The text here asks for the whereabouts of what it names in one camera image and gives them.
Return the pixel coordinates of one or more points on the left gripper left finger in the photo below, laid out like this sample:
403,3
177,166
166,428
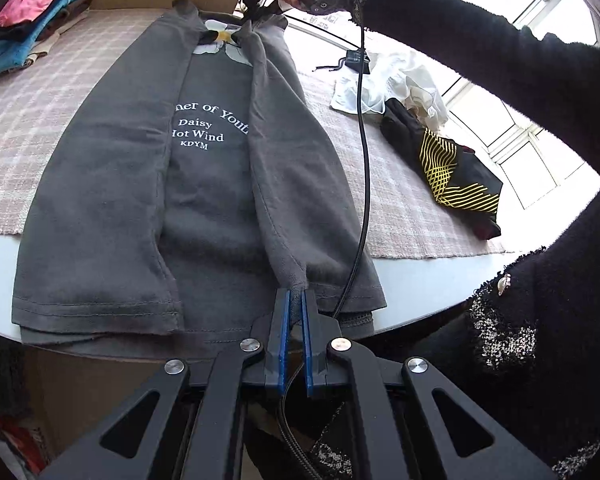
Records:
186,421

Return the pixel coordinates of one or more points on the white crumpled garment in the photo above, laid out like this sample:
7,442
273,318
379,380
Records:
401,75

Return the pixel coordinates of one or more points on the dark grey printed sweatshirt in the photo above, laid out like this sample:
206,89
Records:
191,186

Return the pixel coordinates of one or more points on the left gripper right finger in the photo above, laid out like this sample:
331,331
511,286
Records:
408,420

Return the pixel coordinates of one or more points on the plaid pink table cloth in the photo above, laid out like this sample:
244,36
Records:
36,105

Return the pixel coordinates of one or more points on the black folded garment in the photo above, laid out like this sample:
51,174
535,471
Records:
30,22

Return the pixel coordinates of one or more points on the beige folded garment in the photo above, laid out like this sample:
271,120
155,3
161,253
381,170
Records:
66,18

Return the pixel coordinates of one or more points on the person torso black tweed jacket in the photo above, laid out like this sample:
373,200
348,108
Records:
526,348

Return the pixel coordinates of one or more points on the blue folded garment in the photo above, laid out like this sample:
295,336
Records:
13,53

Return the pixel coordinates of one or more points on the right forearm black sleeve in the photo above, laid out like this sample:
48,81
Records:
554,84

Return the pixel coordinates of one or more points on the black yellow patterned garment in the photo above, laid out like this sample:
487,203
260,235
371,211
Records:
456,178

